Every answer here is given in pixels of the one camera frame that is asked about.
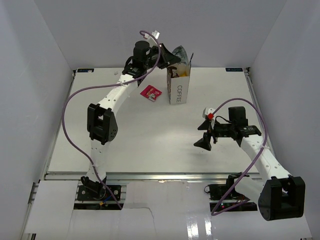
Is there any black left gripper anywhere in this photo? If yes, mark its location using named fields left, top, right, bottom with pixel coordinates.
left=143, top=43, right=181, bottom=70

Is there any silver grey snack packet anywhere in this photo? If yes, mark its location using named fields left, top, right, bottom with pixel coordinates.
left=172, top=45, right=189, bottom=65

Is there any brown chocolate bar wrapper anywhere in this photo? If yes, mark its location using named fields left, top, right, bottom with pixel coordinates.
left=167, top=66, right=179, bottom=79

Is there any yellow M&M's packet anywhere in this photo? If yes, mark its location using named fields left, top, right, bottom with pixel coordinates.
left=180, top=71, right=188, bottom=77

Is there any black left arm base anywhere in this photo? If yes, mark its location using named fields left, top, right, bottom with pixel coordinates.
left=73, top=176, right=121, bottom=211

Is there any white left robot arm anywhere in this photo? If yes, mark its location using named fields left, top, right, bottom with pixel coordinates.
left=80, top=40, right=182, bottom=200

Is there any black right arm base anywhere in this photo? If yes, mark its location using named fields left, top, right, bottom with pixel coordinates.
left=203, top=172, right=258, bottom=212

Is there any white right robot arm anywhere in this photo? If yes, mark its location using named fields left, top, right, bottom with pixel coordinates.
left=194, top=106, right=306, bottom=221

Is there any white paper coffee bag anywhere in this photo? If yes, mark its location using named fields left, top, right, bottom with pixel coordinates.
left=166, top=53, right=194, bottom=105

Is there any red snack packet far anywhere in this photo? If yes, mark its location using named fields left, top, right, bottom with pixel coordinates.
left=140, top=85, right=162, bottom=102

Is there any black corner label right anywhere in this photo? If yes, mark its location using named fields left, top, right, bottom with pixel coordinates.
left=225, top=67, right=243, bottom=72

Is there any black corner label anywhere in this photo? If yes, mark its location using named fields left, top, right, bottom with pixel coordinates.
left=225, top=67, right=243, bottom=72
left=76, top=68, right=95, bottom=73

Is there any black corner label left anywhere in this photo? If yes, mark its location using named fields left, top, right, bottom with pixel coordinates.
left=76, top=68, right=95, bottom=73

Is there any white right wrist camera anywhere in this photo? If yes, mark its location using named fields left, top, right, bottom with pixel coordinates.
left=202, top=107, right=216, bottom=127

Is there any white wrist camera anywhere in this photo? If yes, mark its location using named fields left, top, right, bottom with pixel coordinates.
left=147, top=30, right=160, bottom=47
left=202, top=107, right=216, bottom=127

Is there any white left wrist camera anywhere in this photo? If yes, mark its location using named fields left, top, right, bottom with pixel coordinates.
left=147, top=30, right=160, bottom=47

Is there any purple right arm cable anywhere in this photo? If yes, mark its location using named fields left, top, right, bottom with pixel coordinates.
left=211, top=97, right=269, bottom=217

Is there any aluminium table edge rail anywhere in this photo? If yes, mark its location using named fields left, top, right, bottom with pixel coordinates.
left=24, top=67, right=262, bottom=239

